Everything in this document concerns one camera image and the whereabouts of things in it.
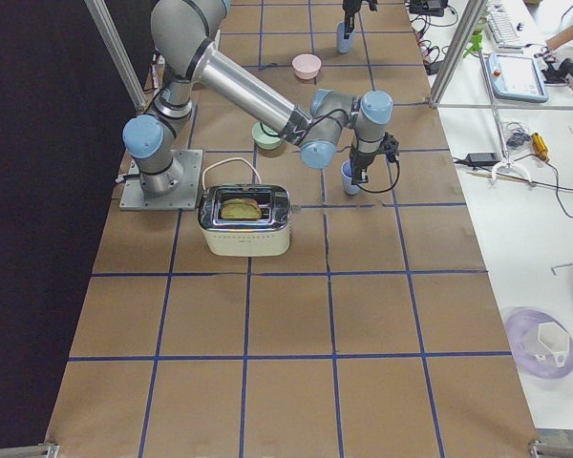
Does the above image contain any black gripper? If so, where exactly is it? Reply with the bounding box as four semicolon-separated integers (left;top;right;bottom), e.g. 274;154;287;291
349;143;377;184
342;0;377;39

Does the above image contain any aluminium frame post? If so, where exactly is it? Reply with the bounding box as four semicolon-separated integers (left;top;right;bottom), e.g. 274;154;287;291
84;0;146;113

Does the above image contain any white keyboard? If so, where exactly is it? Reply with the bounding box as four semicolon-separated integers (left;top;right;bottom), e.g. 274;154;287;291
487;3;524;50

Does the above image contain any white grabber stick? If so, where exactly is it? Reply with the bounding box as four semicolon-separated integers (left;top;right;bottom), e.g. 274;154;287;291
477;50;533;186

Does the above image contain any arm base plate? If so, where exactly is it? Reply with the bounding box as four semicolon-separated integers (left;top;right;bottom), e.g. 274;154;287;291
119;149;203;211

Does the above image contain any blue cup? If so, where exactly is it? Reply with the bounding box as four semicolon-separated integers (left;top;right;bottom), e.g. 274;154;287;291
340;160;361;196
336;22;354;54

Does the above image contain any cream toaster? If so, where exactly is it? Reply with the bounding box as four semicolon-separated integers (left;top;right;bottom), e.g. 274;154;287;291
198;184;291;257

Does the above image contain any purple plate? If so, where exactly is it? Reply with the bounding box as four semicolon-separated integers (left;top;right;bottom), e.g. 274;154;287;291
504;309;573;380

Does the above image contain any mint green bowl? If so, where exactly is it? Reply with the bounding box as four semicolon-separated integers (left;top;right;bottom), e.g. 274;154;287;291
251;122;283;150

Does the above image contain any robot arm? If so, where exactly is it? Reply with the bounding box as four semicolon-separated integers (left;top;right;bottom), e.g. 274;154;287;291
123;1;398;198

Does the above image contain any toast slice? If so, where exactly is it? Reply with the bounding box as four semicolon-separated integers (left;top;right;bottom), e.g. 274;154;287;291
220;198;263;219

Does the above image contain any blue teach pendant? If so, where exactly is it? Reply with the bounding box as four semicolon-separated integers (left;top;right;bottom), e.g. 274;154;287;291
486;52;549;103

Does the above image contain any pink bowl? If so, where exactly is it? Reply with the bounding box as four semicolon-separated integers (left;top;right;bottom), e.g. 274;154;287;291
291;53;322;80

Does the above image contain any yellow tool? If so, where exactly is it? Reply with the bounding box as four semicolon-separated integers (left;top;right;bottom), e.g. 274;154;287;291
531;133;549;163

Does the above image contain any white power cable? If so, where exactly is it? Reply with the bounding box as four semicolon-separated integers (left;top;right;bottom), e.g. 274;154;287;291
202;157;263;188

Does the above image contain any white hexagonal cup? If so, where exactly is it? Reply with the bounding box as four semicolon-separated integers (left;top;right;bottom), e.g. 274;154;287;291
526;323;570;367

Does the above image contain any black power adapter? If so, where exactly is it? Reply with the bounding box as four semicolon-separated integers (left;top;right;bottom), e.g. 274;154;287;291
465;153;499;167

